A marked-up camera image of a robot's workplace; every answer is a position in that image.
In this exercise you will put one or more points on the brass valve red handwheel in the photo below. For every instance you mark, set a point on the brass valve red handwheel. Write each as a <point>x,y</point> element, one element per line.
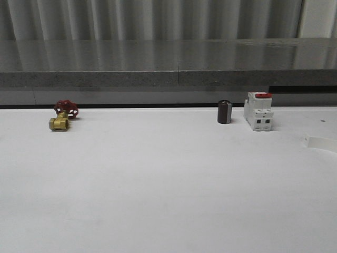
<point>65,110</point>

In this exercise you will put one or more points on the white half-ring pipe clamp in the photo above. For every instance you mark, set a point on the white half-ring pipe clamp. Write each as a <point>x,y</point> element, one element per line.
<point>322,143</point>

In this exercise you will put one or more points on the grey stone counter ledge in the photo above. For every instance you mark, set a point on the grey stone counter ledge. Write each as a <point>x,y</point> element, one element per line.
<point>209,64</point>

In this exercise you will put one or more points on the white circuit breaker red switch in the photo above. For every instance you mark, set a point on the white circuit breaker red switch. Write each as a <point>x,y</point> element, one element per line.
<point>258,111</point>

